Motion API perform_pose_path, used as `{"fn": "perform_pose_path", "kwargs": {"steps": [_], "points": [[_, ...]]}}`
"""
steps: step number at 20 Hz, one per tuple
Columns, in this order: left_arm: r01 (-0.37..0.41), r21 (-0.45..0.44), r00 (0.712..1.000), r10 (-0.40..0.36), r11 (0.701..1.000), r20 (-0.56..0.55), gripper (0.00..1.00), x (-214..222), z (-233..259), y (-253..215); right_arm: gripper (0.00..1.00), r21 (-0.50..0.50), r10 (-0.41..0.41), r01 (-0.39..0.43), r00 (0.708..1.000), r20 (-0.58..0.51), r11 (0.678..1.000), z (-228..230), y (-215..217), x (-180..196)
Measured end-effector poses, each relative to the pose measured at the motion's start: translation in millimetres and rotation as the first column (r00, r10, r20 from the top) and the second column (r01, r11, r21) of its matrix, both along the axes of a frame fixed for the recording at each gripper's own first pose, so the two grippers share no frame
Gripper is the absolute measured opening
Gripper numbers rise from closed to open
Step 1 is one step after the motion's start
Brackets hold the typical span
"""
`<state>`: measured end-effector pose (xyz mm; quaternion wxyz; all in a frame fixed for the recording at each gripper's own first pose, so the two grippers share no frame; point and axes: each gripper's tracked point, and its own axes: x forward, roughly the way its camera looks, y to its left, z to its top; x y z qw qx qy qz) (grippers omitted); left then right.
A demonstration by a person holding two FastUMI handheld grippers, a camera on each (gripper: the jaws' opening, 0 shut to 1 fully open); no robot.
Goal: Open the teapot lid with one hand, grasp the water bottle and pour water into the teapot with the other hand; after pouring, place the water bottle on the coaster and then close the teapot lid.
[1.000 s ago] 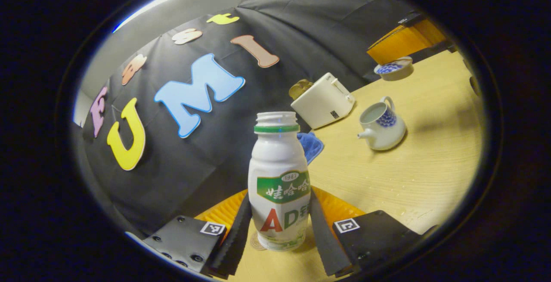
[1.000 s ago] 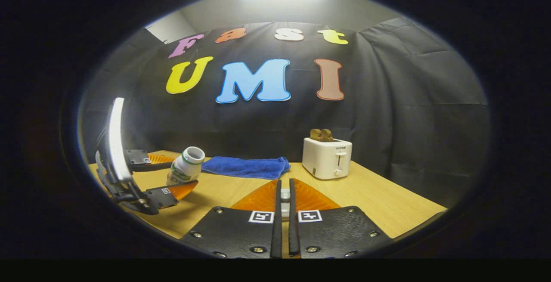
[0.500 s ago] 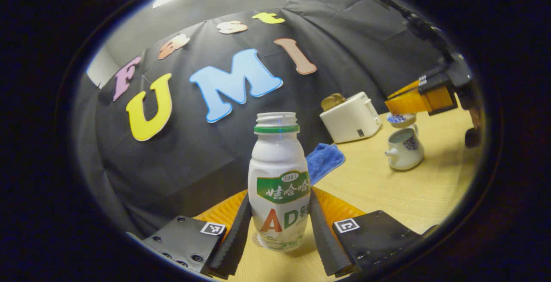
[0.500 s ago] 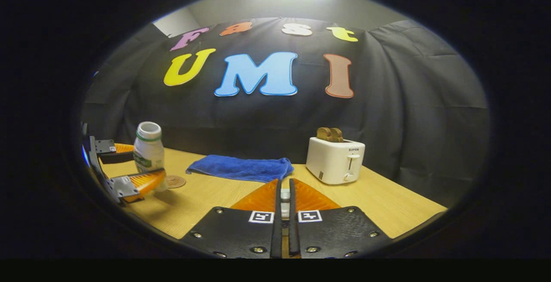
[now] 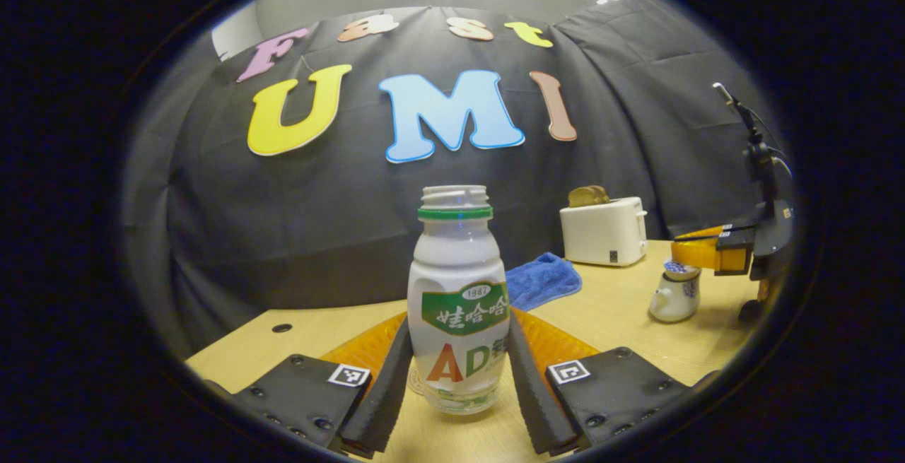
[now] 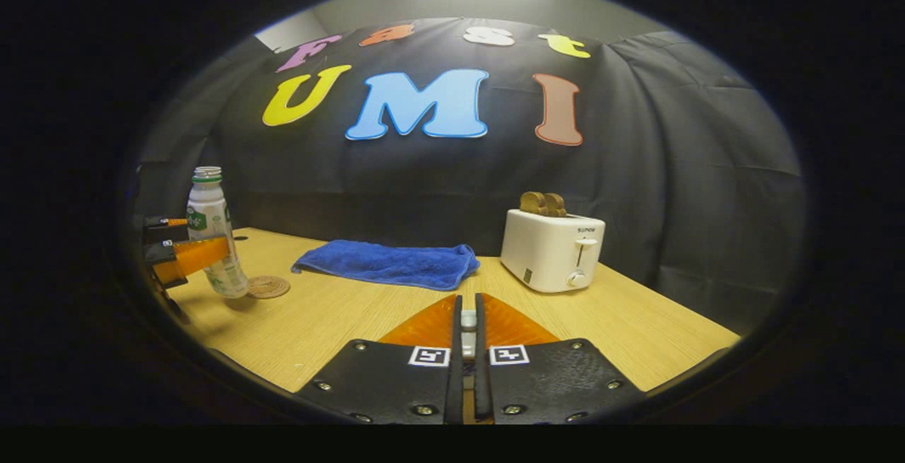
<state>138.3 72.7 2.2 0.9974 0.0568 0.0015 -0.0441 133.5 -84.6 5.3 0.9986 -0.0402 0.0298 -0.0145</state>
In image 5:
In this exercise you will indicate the white water bottle green label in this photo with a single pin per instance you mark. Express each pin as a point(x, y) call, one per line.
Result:
point(456, 265)

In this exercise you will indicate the pale round coaster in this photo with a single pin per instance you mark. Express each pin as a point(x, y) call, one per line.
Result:
point(416, 382)

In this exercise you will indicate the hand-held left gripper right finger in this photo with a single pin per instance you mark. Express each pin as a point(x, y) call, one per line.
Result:
point(539, 403)

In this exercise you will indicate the blue towel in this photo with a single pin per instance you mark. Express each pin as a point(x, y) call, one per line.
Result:
point(541, 279)

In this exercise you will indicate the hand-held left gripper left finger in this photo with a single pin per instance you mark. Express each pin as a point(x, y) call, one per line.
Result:
point(382, 399)

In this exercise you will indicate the black backdrop cloth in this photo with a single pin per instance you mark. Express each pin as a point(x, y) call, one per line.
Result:
point(283, 223)

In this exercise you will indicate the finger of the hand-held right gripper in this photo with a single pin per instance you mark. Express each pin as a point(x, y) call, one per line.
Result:
point(732, 258)
point(714, 232)

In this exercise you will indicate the white blue-patterned teacup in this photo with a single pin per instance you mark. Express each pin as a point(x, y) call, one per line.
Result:
point(675, 300)

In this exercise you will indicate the white blue teacup lid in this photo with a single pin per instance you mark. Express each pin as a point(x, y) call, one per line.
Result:
point(680, 270)

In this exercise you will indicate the white toaster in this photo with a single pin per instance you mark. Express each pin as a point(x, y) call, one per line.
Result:
point(601, 233)

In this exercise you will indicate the brown toast slice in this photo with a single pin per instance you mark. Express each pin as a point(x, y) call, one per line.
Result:
point(587, 196)

